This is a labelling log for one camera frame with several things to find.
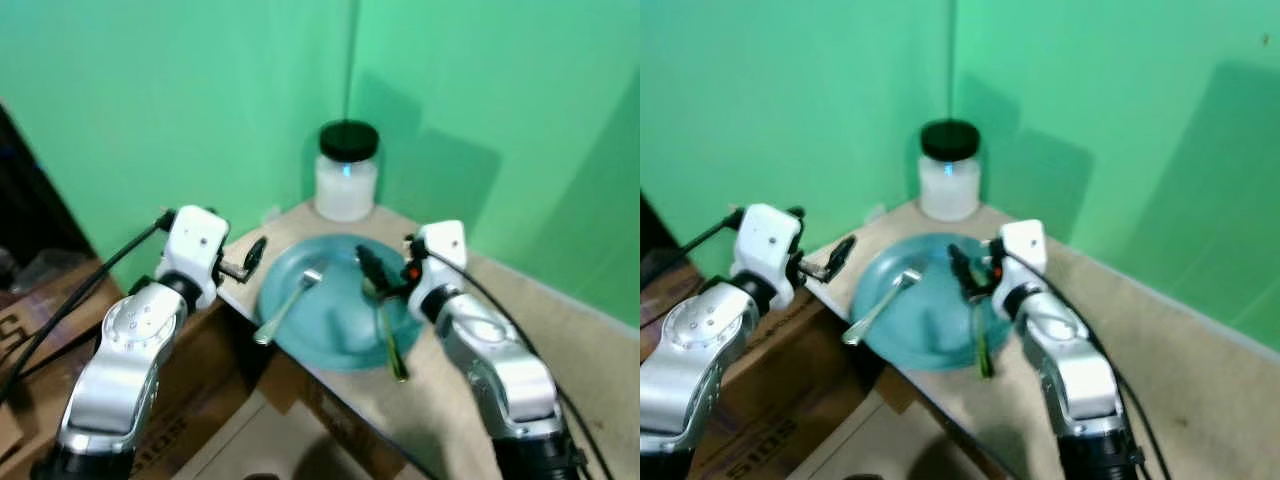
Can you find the metal spoon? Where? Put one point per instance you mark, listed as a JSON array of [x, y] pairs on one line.
[[984, 345], [392, 345]]

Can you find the pale cardboard flap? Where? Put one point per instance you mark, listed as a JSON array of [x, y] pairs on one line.
[[860, 440], [250, 440]]

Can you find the silver metal fork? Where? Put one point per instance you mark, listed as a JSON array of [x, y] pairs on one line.
[[880, 308], [285, 310]]

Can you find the teal round plate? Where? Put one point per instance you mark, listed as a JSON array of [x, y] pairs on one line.
[[335, 320], [925, 320]]

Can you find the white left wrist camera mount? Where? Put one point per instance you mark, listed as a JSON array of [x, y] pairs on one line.
[[765, 245], [190, 245]]

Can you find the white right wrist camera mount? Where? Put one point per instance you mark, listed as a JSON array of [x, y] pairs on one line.
[[1022, 250], [440, 255]]

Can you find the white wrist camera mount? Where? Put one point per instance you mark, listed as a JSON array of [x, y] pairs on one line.
[[765, 245], [1022, 250], [440, 255], [190, 245]]

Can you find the white jar with black lid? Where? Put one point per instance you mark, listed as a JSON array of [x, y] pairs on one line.
[[949, 185], [346, 185]]

